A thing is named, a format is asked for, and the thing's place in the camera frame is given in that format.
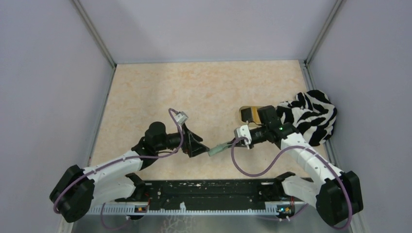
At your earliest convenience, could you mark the gold card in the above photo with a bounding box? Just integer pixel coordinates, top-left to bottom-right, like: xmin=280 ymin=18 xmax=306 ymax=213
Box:
xmin=251 ymin=106 xmax=260 ymax=124

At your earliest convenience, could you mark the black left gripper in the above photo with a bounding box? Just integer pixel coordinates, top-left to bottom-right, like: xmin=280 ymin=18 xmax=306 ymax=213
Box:
xmin=155 ymin=123 xmax=209 ymax=157

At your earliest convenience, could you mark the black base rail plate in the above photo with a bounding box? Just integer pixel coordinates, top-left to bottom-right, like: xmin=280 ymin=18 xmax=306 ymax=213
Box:
xmin=117 ymin=179 xmax=300 ymax=215

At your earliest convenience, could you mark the zebra striped cloth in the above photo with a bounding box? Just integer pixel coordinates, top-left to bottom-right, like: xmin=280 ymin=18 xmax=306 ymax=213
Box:
xmin=275 ymin=89 xmax=338 ymax=147

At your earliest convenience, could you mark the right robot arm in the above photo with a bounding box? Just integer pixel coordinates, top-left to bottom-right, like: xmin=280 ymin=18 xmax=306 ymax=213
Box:
xmin=228 ymin=105 xmax=363 ymax=230

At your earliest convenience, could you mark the cream oval card tray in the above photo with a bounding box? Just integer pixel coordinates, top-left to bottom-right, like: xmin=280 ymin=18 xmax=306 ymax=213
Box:
xmin=239 ymin=106 xmax=264 ymax=125

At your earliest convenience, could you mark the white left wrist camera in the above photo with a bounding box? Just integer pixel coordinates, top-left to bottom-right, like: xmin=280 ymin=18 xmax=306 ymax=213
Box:
xmin=175 ymin=111 xmax=189 ymax=126

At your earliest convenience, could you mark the green card holder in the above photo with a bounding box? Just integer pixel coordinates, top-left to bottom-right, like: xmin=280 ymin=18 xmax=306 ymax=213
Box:
xmin=208 ymin=141 xmax=233 ymax=157

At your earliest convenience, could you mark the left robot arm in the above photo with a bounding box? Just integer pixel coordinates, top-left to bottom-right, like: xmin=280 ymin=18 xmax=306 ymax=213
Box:
xmin=49 ymin=121 xmax=209 ymax=223

